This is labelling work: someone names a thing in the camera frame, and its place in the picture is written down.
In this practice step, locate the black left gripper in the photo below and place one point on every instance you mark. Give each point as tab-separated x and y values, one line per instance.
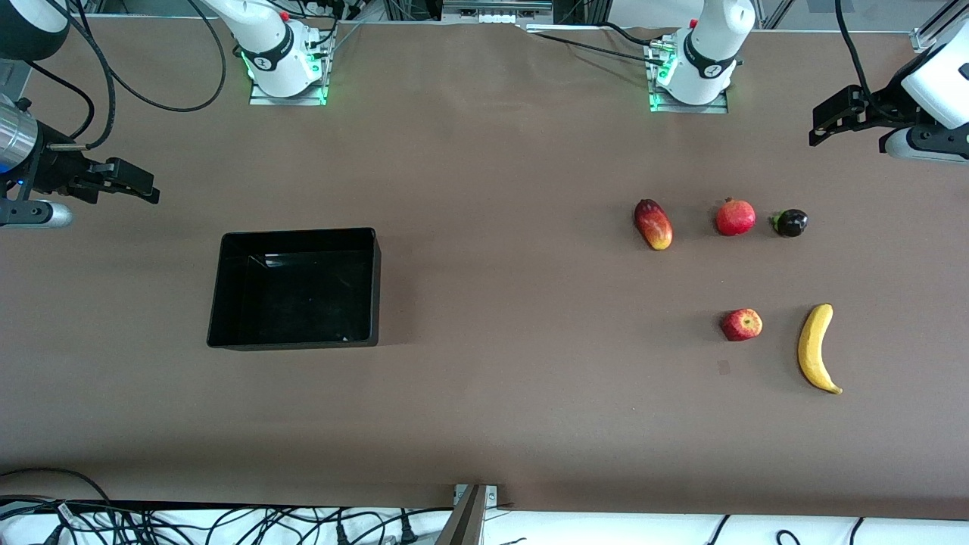
884	107

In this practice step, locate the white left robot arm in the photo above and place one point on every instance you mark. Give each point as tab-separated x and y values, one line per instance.
708	53

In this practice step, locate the aluminium profile post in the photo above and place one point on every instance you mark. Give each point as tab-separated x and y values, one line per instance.
463	522

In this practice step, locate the red pomegranate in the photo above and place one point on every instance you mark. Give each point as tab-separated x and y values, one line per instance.
736	218

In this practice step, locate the yellow banana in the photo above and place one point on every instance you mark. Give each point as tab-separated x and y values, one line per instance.
811	350

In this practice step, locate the white cloth sheet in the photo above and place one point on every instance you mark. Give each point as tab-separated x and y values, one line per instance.
606	530

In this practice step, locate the black plastic box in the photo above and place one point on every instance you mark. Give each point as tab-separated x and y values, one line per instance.
295	291

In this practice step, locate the red apple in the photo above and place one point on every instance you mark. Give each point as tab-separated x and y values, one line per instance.
741	325

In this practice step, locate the aluminium corner frame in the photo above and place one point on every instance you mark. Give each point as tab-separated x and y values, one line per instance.
935	30

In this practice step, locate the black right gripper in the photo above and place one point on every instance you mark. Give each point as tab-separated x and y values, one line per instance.
54	165

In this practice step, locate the dark purple eggplant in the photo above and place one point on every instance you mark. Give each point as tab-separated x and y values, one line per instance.
791	223

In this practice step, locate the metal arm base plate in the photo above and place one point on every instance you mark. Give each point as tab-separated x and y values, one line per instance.
719	108
322	92

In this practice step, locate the red yellow mango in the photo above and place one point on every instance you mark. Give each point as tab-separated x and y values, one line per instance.
654	225

